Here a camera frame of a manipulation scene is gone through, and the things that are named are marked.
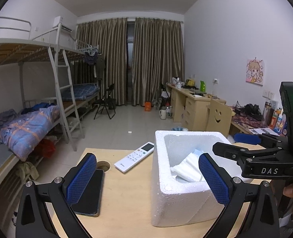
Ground blue orange quilt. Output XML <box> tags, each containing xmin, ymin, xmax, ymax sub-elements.
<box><xmin>0</xmin><ymin>105</ymin><xmax>61</xmax><ymax>162</ymax></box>

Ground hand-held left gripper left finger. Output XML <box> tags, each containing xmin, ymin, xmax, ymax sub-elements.
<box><xmin>15</xmin><ymin>153</ymin><xmax>97</xmax><ymax>238</ymax></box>

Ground wooden smiley chair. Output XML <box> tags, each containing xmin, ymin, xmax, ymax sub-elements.
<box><xmin>206</xmin><ymin>99</ymin><xmax>232</xmax><ymax>136</ymax></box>

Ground white metal bunk bed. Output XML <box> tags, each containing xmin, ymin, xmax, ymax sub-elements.
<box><xmin>0</xmin><ymin>17</ymin><xmax>85</xmax><ymax>204</ymax></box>
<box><xmin>73</xmin><ymin>39</ymin><xmax>103</xmax><ymax>110</ymax></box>

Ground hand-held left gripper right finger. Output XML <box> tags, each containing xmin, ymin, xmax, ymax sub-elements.
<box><xmin>199</xmin><ymin>153</ymin><xmax>281</xmax><ymax>238</ymax></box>

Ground white bunk bed ladder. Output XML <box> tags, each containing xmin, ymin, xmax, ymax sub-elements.
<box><xmin>48</xmin><ymin>46</ymin><xmax>85</xmax><ymax>152</ymax></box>

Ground beige clothes pile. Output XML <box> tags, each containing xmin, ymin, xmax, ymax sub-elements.
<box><xmin>16</xmin><ymin>162</ymin><xmax>39</xmax><ymax>182</ymax></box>

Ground black smartphone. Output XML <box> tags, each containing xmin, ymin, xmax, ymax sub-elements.
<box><xmin>71</xmin><ymin>169</ymin><xmax>105</xmax><ymax>217</ymax></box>

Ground brown curtain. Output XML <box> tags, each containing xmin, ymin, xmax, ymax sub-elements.
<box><xmin>76</xmin><ymin>18</ymin><xmax>128</xmax><ymax>106</ymax></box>
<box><xmin>132</xmin><ymin>17</ymin><xmax>184</xmax><ymax>107</ymax></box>

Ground blue carton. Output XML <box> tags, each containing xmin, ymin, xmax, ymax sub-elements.
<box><xmin>275</xmin><ymin>108</ymin><xmax>288</xmax><ymax>133</ymax></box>

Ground light wooden desk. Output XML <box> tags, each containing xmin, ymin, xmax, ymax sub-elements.
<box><xmin>166</xmin><ymin>83</ymin><xmax>227</xmax><ymax>130</ymax></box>

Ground red clothes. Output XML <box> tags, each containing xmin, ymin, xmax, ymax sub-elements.
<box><xmin>34</xmin><ymin>139</ymin><xmax>57</xmax><ymax>158</ymax></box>

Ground white air conditioner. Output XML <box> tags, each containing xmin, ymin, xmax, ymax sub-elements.
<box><xmin>53</xmin><ymin>16</ymin><xmax>74</xmax><ymax>33</ymax></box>

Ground white face mask pack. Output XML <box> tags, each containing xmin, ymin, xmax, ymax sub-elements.
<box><xmin>171</xmin><ymin>153</ymin><xmax>207</xmax><ymax>183</ymax></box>

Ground blue plaid bedding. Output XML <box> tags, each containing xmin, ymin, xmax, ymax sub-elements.
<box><xmin>60</xmin><ymin>84</ymin><xmax>100</xmax><ymax>102</ymax></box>

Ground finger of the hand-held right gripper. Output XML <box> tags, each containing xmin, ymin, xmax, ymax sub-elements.
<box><xmin>234</xmin><ymin>133</ymin><xmax>289</xmax><ymax>150</ymax></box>
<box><xmin>212</xmin><ymin>142</ymin><xmax>285</xmax><ymax>164</ymax></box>

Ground black folding chair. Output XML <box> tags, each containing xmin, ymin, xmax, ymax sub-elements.
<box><xmin>93</xmin><ymin>83</ymin><xmax>117</xmax><ymax>120</ymax></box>

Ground silver thermos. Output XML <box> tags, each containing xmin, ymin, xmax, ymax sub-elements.
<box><xmin>263</xmin><ymin>101</ymin><xmax>273</xmax><ymax>125</ymax></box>

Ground hanging dark clothes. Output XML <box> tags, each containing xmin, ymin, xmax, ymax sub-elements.
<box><xmin>84</xmin><ymin>51</ymin><xmax>106</xmax><ymax>80</ymax></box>

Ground white foam box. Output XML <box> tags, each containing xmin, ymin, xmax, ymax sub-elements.
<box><xmin>151</xmin><ymin>130</ymin><xmax>251</xmax><ymax>227</ymax></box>

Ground printed paper sheets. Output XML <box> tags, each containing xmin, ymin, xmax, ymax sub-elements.
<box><xmin>248</xmin><ymin>127</ymin><xmax>277</xmax><ymax>136</ymax></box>

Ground white remote control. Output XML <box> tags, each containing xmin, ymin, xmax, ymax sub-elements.
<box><xmin>114</xmin><ymin>142</ymin><xmax>155</xmax><ymax>173</ymax></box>

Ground black headphones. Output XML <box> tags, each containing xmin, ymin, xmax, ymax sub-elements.
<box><xmin>244</xmin><ymin>104</ymin><xmax>262</xmax><ymax>117</ymax></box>

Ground cartoon wall poster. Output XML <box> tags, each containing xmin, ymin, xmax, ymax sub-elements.
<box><xmin>246</xmin><ymin>59</ymin><xmax>265</xmax><ymax>86</ymax></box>

